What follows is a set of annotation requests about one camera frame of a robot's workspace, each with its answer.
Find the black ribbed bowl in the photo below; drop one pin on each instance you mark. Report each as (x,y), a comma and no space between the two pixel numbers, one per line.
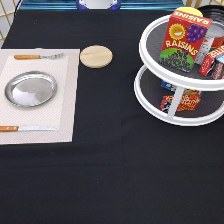
(212,11)

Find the white two-tier lazy Susan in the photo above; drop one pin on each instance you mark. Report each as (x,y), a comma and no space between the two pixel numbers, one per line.
(149,76)

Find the silver metal plate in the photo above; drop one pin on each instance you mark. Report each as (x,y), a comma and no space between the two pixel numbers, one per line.
(30,89)

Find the beige woven placemat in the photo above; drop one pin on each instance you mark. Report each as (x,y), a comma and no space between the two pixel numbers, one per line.
(58,112)

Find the black tablecloth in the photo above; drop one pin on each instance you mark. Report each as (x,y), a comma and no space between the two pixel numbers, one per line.
(123,166)

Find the round wooden coaster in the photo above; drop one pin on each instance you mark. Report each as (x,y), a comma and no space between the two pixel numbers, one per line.
(96,56)

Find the red raisins box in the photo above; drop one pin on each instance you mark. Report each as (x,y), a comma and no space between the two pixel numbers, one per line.
(183,39)

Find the dark small box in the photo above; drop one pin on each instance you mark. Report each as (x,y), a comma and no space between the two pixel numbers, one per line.
(218,69)

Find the yellow green cylinder container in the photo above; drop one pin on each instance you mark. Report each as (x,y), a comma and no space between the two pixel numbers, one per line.
(190,10)

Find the wooden handled fork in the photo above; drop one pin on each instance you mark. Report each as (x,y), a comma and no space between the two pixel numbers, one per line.
(29,57)

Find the wooden handled knife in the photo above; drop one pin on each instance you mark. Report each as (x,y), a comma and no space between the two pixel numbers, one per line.
(25,128)

